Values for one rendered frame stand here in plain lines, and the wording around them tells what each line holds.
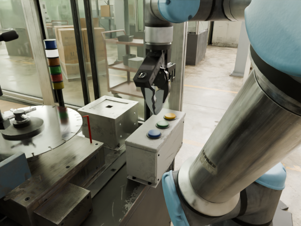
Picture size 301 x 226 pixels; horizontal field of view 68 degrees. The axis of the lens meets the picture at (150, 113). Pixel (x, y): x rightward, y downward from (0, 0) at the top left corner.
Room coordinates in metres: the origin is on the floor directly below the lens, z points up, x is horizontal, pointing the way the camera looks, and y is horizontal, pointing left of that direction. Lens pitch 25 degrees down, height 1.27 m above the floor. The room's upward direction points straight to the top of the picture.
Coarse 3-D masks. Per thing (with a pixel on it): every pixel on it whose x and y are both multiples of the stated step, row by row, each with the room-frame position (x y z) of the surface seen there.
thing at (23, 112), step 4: (32, 108) 0.60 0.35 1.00; (12, 112) 0.58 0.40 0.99; (16, 112) 0.56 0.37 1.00; (20, 112) 0.56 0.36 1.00; (24, 112) 0.57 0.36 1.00; (28, 112) 0.58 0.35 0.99; (8, 116) 0.54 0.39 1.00; (12, 116) 0.55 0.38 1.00; (16, 116) 0.55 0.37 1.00; (20, 116) 0.55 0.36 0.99; (24, 116) 0.54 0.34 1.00; (16, 120) 0.55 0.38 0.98; (20, 120) 0.55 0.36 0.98; (24, 120) 0.56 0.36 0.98
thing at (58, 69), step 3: (48, 66) 0.86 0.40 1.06; (51, 66) 0.85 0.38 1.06; (54, 66) 0.85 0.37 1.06; (57, 66) 0.86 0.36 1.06; (51, 69) 0.85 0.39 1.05; (54, 69) 0.85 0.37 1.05; (57, 69) 0.85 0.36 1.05; (60, 69) 0.87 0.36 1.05; (51, 72) 0.85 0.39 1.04; (54, 72) 0.85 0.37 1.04; (57, 72) 0.85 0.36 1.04; (60, 72) 0.87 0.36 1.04
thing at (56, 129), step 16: (32, 112) 0.67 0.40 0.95; (48, 112) 0.67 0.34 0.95; (64, 112) 0.67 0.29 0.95; (48, 128) 0.56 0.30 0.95; (64, 128) 0.56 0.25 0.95; (0, 144) 0.48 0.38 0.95; (16, 144) 0.48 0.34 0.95; (32, 144) 0.48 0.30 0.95; (48, 144) 0.48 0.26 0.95; (0, 160) 0.41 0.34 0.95
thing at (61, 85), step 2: (52, 82) 0.85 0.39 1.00; (54, 82) 0.85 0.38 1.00; (56, 82) 0.85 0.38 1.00; (58, 82) 0.85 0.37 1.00; (60, 82) 0.86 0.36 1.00; (62, 82) 0.87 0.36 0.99; (52, 84) 0.85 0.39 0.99; (54, 84) 0.85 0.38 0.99; (56, 84) 0.85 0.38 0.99; (58, 84) 0.85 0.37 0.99; (60, 84) 0.86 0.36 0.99; (62, 84) 0.86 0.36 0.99; (52, 86) 0.85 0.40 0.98; (54, 86) 0.85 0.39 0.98; (56, 86) 0.85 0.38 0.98; (58, 86) 0.85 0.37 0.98; (60, 86) 0.85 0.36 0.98; (62, 86) 0.86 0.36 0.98; (54, 88) 0.85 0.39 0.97; (56, 88) 0.85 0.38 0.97; (58, 88) 0.85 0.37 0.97; (60, 88) 0.85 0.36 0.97; (62, 88) 0.86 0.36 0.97
